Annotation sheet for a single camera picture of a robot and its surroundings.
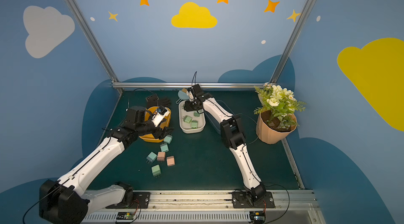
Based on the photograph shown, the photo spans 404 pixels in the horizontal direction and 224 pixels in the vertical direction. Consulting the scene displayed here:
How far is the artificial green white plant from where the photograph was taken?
763 mm

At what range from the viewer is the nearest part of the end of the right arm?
796mm

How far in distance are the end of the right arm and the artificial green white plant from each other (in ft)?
0.93

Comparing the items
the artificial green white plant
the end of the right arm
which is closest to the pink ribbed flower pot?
the artificial green white plant
